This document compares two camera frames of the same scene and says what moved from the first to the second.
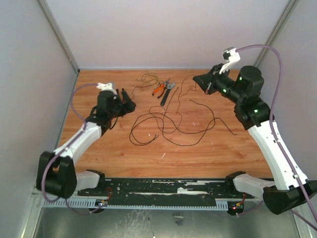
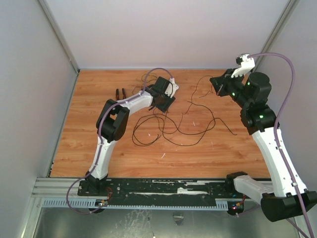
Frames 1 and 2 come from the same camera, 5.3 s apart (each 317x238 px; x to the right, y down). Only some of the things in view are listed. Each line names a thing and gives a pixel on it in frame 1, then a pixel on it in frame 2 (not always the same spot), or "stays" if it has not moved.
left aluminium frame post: [59, 34] stays
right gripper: [210, 82] -> [220, 83]
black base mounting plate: [135, 188] stays
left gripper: [128, 106] -> [164, 108]
